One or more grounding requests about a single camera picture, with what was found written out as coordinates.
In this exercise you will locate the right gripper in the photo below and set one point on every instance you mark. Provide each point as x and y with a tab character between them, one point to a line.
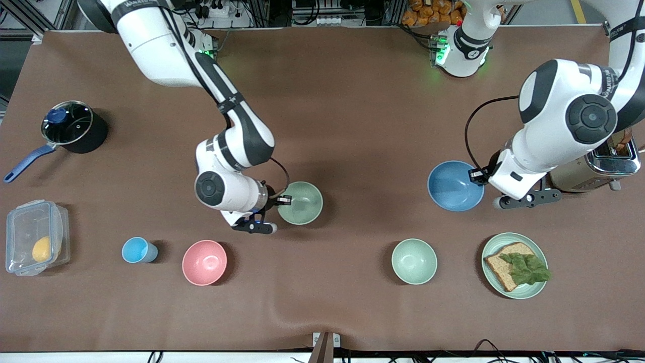
271	200

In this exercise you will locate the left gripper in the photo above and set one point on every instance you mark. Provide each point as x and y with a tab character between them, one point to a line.
487	174

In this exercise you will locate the dark green bowl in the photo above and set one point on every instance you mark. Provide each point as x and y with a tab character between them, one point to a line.
305	206

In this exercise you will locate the blue bowl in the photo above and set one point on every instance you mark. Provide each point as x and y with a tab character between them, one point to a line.
451	189

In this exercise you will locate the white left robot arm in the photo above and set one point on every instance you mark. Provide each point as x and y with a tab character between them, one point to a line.
564	131

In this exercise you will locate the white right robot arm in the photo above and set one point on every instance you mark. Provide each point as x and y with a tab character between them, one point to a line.
151	50

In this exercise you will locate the pink bowl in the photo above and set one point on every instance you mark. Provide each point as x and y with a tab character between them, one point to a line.
204	263

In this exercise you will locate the pale green bowl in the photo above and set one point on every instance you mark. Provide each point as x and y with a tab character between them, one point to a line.
414	262

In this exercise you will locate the green lettuce leaf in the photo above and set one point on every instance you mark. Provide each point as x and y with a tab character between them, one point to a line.
526	269

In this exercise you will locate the brown bread slice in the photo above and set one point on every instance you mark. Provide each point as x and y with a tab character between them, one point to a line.
499	267

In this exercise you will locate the chrome and gold toaster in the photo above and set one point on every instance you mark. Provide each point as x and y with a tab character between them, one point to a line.
609	164

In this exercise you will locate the green plate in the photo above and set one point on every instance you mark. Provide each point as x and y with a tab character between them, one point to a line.
526	288

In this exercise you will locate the toast slice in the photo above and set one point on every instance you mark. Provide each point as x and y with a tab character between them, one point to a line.
622	143

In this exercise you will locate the light blue cup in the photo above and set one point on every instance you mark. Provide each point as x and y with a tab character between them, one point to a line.
135	250

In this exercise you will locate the brown table cover mat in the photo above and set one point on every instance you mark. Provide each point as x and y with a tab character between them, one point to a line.
352	126

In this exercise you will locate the glass lid with blue knob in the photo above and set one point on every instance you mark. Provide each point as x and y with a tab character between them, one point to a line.
75	126

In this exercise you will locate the orange snack bag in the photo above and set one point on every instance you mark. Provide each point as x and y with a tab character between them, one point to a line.
433	12

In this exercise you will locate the yellow lemon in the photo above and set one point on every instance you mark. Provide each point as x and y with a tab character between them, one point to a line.
41	249

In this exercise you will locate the white power strip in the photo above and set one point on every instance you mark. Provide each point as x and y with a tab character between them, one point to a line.
322	20
216	11

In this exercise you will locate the clear plastic lidded container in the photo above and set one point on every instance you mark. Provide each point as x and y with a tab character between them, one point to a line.
22	227

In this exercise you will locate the metal table bracket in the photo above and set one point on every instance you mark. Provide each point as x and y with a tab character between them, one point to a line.
322	348

